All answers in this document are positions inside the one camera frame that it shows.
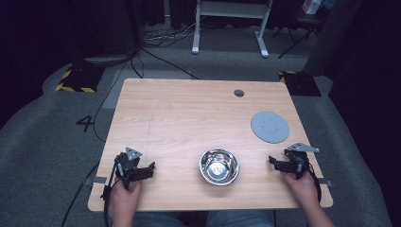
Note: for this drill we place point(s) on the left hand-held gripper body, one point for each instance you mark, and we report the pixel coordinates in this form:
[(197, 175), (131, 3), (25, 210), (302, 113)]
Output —
[(127, 164)]

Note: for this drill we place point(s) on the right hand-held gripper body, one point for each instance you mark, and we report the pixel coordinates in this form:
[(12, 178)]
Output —
[(298, 160)]

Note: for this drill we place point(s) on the person's right hand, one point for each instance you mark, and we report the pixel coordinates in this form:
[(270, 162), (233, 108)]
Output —
[(302, 189)]

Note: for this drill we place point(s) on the person's left hand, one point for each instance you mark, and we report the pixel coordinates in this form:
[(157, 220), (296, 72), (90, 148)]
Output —
[(123, 198)]

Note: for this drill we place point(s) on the grey tape piece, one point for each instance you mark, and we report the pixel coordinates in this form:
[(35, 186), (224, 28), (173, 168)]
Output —
[(326, 182), (99, 180)]

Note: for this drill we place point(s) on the grey round mat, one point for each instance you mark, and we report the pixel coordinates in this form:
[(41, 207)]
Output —
[(270, 127)]

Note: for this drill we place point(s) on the stainless steel bowl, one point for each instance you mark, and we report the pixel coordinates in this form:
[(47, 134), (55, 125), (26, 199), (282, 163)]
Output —
[(218, 166)]

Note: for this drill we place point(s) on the person's right leg in jeans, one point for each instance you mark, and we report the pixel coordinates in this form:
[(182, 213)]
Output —
[(239, 218)]

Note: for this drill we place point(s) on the black folding chair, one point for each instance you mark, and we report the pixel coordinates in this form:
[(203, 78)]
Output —
[(299, 26)]

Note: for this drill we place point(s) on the black yellow striped base plate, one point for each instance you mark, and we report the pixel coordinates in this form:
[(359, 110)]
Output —
[(299, 82), (80, 80)]

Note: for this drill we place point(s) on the white desk frame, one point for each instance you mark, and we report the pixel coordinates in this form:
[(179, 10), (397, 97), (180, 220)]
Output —
[(231, 11)]

